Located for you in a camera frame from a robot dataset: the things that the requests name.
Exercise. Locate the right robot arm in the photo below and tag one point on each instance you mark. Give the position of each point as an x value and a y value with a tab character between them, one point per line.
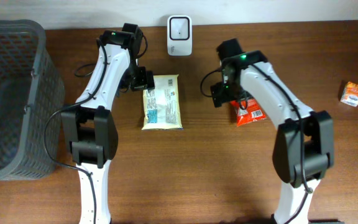
304	144

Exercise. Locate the white barcode scanner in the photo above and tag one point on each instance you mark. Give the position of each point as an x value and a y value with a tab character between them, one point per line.
179	35

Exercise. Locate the yellow wet wipes pack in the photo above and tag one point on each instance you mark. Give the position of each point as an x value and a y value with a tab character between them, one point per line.
161	105

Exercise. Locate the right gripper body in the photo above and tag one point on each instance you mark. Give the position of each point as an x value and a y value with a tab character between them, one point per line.
229	91

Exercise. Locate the grey plastic mesh basket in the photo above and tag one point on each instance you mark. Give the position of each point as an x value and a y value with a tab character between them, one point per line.
31	89

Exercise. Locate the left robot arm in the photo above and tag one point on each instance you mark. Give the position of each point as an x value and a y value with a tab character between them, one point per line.
90	133

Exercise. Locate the orange tissue pack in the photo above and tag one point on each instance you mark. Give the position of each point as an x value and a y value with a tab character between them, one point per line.
350	94

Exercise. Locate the red snack bag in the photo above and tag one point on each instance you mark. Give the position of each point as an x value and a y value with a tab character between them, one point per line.
247	111

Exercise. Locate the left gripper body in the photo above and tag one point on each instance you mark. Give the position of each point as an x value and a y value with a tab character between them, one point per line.
137	78

